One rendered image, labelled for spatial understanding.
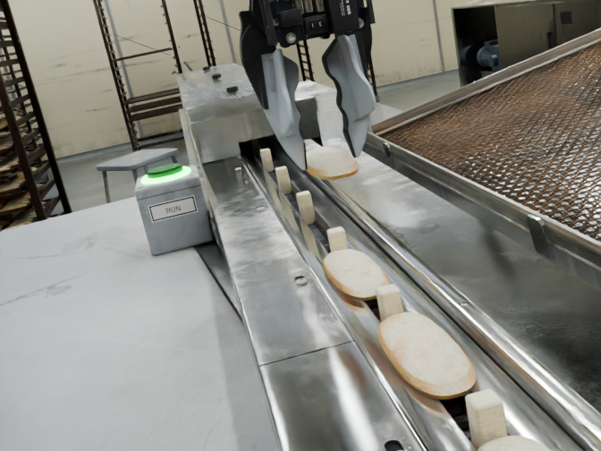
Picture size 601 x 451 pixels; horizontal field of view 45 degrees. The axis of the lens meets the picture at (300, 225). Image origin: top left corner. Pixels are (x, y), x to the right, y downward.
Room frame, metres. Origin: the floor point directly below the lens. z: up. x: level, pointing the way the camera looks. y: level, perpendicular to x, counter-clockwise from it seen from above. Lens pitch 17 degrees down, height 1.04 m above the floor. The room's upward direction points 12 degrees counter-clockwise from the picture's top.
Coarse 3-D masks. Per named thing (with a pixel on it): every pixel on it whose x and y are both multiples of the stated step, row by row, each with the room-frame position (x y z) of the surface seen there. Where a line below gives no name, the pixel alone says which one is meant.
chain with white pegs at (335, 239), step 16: (256, 144) 1.10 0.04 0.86; (272, 160) 0.96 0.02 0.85; (272, 176) 0.93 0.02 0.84; (288, 176) 0.82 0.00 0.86; (288, 192) 0.82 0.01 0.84; (304, 192) 0.69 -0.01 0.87; (304, 208) 0.68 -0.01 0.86; (320, 240) 0.63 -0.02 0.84; (336, 240) 0.54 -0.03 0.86; (384, 288) 0.41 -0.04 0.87; (368, 304) 0.47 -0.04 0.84; (384, 304) 0.40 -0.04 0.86; (400, 304) 0.41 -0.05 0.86; (448, 400) 0.33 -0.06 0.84; (480, 400) 0.27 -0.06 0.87; (496, 400) 0.27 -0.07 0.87; (464, 416) 0.31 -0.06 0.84; (480, 416) 0.27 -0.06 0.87; (496, 416) 0.27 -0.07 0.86; (464, 432) 0.29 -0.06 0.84; (480, 432) 0.27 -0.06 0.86; (496, 432) 0.27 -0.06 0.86
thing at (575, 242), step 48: (576, 48) 0.83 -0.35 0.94; (480, 96) 0.80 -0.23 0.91; (528, 96) 0.72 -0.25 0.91; (576, 96) 0.66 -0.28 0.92; (432, 144) 0.68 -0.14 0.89; (480, 144) 0.62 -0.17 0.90; (528, 144) 0.58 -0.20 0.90; (576, 144) 0.53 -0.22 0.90; (480, 192) 0.49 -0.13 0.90; (576, 192) 0.45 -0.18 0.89; (576, 240) 0.36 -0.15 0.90
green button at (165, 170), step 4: (168, 164) 0.80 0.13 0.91; (172, 164) 0.79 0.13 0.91; (176, 164) 0.79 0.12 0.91; (180, 164) 0.78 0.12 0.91; (152, 168) 0.79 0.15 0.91; (156, 168) 0.79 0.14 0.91; (160, 168) 0.78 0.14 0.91; (164, 168) 0.78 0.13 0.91; (168, 168) 0.77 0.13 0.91; (172, 168) 0.77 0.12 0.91; (176, 168) 0.77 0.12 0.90; (180, 168) 0.77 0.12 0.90; (148, 172) 0.77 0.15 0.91; (152, 172) 0.77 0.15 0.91; (156, 172) 0.76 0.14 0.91; (160, 172) 0.76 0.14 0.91; (164, 172) 0.76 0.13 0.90; (168, 172) 0.76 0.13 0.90; (172, 172) 0.76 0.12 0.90; (176, 172) 0.77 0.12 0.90; (148, 176) 0.77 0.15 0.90; (152, 176) 0.76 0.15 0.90; (156, 176) 0.76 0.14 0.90; (160, 176) 0.76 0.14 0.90; (164, 176) 0.76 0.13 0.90
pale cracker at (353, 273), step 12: (336, 252) 0.53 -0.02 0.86; (348, 252) 0.52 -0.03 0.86; (360, 252) 0.52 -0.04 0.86; (324, 264) 0.52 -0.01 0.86; (336, 264) 0.50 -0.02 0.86; (348, 264) 0.49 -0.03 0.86; (360, 264) 0.49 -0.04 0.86; (372, 264) 0.49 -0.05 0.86; (336, 276) 0.48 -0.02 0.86; (348, 276) 0.47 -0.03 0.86; (360, 276) 0.47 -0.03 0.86; (372, 276) 0.46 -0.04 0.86; (384, 276) 0.47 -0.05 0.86; (348, 288) 0.46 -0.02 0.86; (360, 288) 0.45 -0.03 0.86; (372, 288) 0.45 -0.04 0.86
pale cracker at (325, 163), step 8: (312, 152) 0.58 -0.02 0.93; (320, 152) 0.56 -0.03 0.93; (328, 152) 0.56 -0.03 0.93; (336, 152) 0.55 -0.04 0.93; (344, 152) 0.56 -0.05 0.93; (312, 160) 0.55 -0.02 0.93; (320, 160) 0.54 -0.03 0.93; (328, 160) 0.53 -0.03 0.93; (336, 160) 0.53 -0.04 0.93; (344, 160) 0.53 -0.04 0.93; (352, 160) 0.53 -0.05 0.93; (312, 168) 0.53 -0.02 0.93; (320, 168) 0.52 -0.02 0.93; (328, 168) 0.52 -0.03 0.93; (336, 168) 0.51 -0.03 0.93; (344, 168) 0.51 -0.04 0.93; (352, 168) 0.51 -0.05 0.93; (320, 176) 0.52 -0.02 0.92; (328, 176) 0.51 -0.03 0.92; (336, 176) 0.51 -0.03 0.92; (344, 176) 0.51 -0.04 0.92
